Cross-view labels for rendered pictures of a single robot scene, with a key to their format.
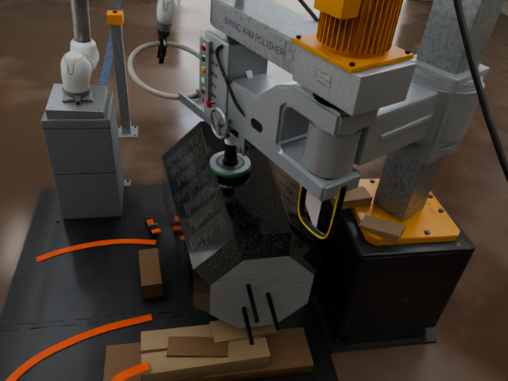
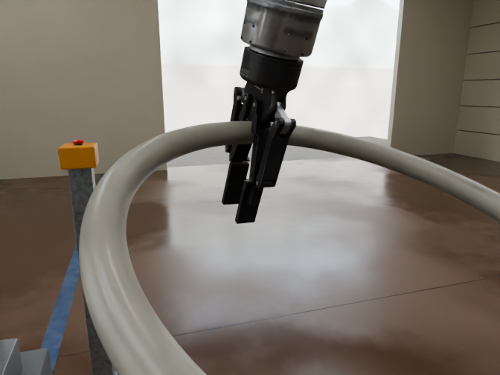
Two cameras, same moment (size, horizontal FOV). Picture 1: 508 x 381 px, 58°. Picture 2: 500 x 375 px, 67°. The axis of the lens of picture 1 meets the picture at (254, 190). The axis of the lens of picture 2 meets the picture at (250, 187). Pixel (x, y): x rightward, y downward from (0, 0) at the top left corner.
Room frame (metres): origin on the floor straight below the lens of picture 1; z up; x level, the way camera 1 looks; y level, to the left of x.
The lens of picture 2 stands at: (2.21, 0.68, 1.27)
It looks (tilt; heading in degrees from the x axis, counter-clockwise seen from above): 14 degrees down; 356
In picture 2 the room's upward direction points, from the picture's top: straight up
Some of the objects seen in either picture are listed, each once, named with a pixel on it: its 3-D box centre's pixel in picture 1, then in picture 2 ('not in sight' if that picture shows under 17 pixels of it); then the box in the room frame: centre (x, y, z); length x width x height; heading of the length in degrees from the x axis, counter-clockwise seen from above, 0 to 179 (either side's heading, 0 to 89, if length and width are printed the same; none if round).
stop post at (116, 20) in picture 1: (121, 77); (93, 277); (3.64, 1.22, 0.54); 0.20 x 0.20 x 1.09; 13
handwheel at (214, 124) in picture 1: (225, 121); not in sight; (1.83, 0.16, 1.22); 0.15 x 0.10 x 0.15; 38
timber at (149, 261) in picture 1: (150, 272); not in sight; (1.91, 0.58, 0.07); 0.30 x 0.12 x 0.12; 18
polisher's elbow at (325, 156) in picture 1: (331, 144); not in sight; (1.48, -0.27, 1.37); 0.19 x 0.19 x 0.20
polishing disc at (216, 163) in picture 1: (230, 162); not in sight; (2.00, 0.14, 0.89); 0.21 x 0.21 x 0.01
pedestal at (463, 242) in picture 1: (379, 260); not in sight; (1.91, -0.76, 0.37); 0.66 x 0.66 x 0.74; 13
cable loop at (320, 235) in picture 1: (318, 204); not in sight; (1.48, -0.27, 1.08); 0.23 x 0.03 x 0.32; 38
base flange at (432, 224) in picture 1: (397, 208); not in sight; (1.91, -0.76, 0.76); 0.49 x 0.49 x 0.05; 13
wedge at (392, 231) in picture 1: (381, 225); not in sight; (1.71, -0.63, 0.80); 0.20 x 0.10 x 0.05; 60
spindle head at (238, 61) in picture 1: (244, 88); not in sight; (1.94, 0.09, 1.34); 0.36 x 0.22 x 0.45; 38
